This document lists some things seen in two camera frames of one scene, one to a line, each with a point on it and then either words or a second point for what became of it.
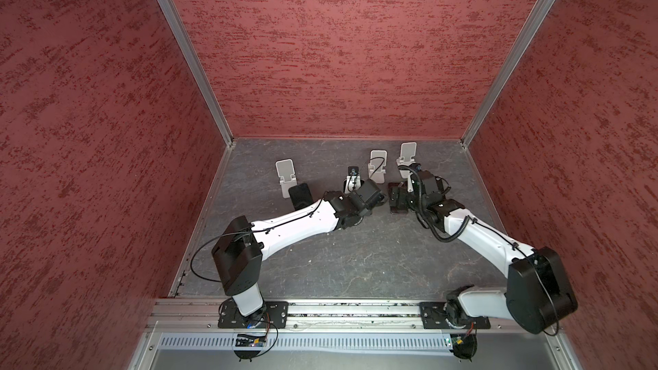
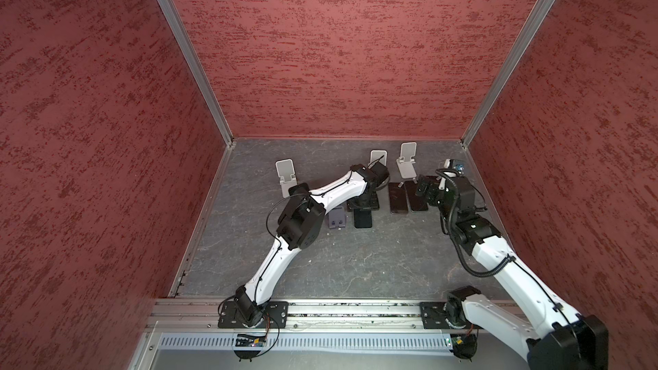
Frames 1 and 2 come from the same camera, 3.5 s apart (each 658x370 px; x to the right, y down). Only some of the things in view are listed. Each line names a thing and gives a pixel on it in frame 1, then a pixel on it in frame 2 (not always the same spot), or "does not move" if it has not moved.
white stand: (285, 170) does not move
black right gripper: (402, 192) -> (432, 185)
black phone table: (300, 195) does not move
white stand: (377, 168) does not move
